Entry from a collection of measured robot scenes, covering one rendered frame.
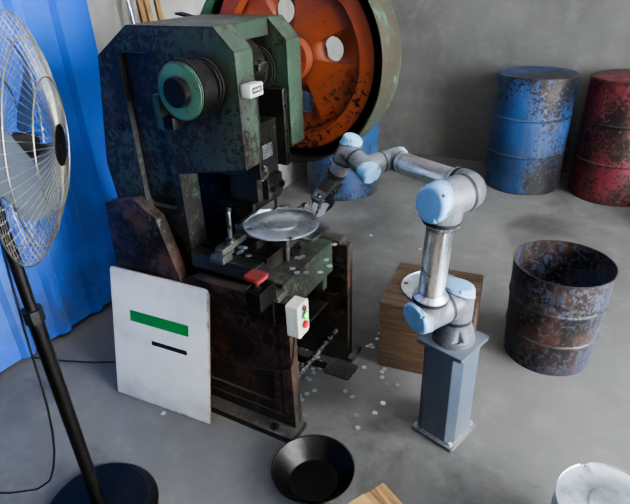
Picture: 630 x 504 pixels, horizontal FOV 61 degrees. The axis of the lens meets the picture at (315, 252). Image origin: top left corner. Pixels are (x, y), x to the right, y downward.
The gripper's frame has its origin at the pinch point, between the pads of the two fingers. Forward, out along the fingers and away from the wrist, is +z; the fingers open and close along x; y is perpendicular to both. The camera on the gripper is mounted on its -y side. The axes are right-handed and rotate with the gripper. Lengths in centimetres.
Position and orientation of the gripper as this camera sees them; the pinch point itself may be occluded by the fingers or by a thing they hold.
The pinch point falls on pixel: (316, 215)
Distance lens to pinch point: 207.0
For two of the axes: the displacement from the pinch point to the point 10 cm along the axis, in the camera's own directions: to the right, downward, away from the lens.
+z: -3.5, 7.2, 6.0
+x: -8.2, -5.4, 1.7
